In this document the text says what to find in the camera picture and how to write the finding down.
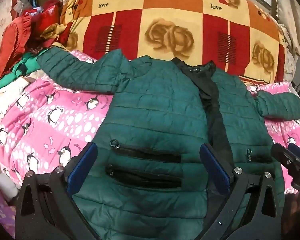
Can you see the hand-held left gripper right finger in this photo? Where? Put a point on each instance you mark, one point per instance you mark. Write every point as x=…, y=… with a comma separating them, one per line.
x=215, y=170

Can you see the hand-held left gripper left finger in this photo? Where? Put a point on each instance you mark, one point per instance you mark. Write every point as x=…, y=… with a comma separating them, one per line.
x=82, y=163

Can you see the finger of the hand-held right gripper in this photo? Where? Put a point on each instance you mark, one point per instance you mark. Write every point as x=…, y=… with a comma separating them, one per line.
x=281, y=153
x=298, y=150

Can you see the green quilted puffer jacket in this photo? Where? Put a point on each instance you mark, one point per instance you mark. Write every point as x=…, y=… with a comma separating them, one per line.
x=160, y=105

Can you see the person's right hand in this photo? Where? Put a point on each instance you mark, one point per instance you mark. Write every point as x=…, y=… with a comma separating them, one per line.
x=298, y=211

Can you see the pink penguin print blanket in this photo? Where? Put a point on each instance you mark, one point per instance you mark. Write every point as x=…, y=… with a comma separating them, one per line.
x=52, y=120

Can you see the white plastic object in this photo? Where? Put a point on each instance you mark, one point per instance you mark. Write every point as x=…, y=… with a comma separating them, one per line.
x=7, y=187

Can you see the purple floral mat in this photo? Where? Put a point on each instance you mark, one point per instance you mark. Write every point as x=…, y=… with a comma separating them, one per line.
x=1, y=215

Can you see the green cloth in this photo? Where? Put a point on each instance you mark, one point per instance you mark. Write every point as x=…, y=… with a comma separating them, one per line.
x=27, y=63

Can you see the white floral pillow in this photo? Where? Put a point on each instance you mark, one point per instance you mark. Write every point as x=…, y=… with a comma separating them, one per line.
x=288, y=30

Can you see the red clothing pile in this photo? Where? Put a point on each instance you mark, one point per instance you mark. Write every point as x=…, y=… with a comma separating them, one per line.
x=12, y=40

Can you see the rose print checkered quilt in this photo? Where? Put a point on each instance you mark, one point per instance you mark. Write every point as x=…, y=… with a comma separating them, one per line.
x=165, y=12

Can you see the pale floral cloth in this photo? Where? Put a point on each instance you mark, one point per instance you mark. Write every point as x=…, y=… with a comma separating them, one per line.
x=2, y=17

